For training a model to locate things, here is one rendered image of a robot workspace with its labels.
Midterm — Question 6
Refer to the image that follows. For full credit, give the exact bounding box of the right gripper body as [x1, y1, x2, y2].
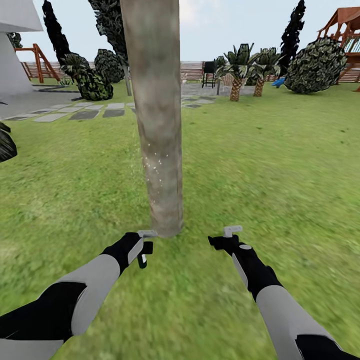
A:
[213, 234, 240, 253]

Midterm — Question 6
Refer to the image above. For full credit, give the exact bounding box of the pesticide atomizer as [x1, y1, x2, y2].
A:
[137, 254, 147, 269]

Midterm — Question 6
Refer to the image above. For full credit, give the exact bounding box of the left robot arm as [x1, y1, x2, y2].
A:
[0, 230, 158, 360]

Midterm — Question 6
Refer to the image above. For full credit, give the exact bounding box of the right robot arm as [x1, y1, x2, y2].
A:
[208, 225, 360, 360]

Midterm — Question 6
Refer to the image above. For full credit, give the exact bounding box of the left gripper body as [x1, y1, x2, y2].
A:
[140, 241, 153, 255]

